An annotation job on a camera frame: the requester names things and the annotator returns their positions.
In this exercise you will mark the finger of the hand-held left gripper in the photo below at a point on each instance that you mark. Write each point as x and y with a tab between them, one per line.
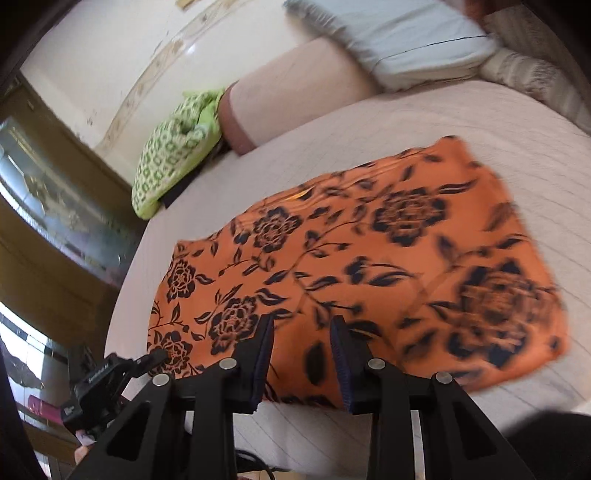
147	362

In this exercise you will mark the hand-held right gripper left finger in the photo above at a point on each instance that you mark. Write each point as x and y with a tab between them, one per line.
261	360

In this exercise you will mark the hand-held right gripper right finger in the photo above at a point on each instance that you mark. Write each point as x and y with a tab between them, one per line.
341	364

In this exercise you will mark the orange floral blouse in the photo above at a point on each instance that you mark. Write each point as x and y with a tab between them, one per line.
346	258

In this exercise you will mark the person's left hand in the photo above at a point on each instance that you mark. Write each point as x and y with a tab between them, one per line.
82	454

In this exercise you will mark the pink cylindrical object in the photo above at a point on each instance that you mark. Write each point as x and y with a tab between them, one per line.
44	407

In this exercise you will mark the wooden door with glass pane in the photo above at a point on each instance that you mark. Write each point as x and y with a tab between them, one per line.
46	277

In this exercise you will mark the green patterned blanket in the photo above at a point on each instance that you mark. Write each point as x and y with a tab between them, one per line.
171	152

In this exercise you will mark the pink bolster with brown end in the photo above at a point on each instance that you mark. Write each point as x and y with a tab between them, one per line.
286	92

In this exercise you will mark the light blue pillow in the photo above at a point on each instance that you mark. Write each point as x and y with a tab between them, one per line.
392	41

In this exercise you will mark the small striped floral pillow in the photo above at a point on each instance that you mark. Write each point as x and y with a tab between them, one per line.
531	78

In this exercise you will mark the beige light switch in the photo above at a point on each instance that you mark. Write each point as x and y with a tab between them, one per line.
185	3

